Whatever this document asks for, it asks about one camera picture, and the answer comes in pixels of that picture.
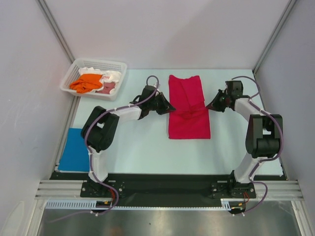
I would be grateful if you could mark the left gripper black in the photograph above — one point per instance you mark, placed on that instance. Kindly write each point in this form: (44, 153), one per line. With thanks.
(166, 107)

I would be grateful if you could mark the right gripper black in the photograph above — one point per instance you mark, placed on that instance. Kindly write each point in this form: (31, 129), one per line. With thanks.
(215, 104)

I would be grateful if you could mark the red t shirt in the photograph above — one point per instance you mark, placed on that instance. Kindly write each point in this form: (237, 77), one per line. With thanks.
(191, 118)

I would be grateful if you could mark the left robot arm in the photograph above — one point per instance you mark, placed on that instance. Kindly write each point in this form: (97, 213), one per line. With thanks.
(99, 131)

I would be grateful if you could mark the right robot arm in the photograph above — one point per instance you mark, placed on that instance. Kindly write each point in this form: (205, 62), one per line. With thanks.
(264, 140)

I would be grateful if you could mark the maroon t shirt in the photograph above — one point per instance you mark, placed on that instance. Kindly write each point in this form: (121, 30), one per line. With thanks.
(108, 87)

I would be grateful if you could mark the white t shirt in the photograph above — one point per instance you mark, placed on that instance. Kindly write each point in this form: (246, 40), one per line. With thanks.
(107, 76)

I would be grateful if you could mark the white plastic basket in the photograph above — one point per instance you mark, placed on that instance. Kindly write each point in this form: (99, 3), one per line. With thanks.
(104, 65)

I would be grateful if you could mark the orange t shirt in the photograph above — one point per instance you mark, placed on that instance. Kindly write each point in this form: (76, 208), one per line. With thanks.
(87, 83)

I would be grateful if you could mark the folded blue t shirt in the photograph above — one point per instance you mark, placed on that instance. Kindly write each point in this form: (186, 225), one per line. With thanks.
(75, 156)

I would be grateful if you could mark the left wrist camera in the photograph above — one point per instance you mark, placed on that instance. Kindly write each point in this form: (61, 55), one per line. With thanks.
(157, 86)

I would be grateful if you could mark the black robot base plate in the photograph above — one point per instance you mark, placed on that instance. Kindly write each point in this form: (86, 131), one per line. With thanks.
(154, 188)

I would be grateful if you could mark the white slotted cable duct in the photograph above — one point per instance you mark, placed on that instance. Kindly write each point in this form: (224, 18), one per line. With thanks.
(213, 204)

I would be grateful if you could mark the right aluminium frame post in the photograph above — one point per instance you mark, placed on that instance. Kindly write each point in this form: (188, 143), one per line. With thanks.
(275, 34)

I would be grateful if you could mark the aluminium frame post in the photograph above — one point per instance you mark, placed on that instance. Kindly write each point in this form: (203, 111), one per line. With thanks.
(47, 13)
(275, 34)

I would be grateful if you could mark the left aluminium frame post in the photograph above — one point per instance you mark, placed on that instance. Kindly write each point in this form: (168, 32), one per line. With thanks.
(47, 13)

